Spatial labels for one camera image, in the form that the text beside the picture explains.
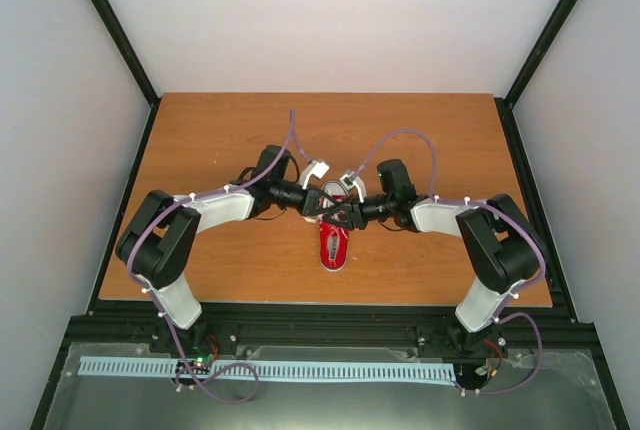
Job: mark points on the left black frame post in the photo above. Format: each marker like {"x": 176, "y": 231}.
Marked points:
{"x": 118, "y": 35}

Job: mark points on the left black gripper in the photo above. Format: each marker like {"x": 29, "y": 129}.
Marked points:
{"x": 311, "y": 204}

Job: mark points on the red canvas sneaker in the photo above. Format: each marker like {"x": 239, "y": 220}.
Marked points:
{"x": 333, "y": 239}

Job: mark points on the white shoelace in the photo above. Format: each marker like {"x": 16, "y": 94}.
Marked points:
{"x": 327, "y": 211}

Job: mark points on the light blue cable duct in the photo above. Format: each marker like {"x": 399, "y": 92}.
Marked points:
{"x": 271, "y": 371}

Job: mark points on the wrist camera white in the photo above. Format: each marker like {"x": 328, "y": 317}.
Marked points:
{"x": 349, "y": 180}
{"x": 315, "y": 169}

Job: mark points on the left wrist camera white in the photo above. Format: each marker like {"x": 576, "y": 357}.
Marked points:
{"x": 315, "y": 169}

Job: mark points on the black frame post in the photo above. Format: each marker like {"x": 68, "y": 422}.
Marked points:
{"x": 554, "y": 24}
{"x": 118, "y": 35}

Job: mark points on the black aluminium rail base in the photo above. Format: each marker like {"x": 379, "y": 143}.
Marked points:
{"x": 228, "y": 329}

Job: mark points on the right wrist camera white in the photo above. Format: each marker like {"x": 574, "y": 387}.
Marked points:
{"x": 349, "y": 180}

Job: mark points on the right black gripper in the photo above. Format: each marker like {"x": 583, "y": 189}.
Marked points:
{"x": 355, "y": 218}

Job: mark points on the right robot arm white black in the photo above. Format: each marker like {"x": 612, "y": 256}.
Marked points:
{"x": 500, "y": 243}

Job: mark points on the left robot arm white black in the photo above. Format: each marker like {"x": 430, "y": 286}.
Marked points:
{"x": 156, "y": 244}

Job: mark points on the right black frame post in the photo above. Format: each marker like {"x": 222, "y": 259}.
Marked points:
{"x": 554, "y": 24}

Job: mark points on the green lit circuit board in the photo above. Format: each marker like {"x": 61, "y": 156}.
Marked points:
{"x": 200, "y": 357}

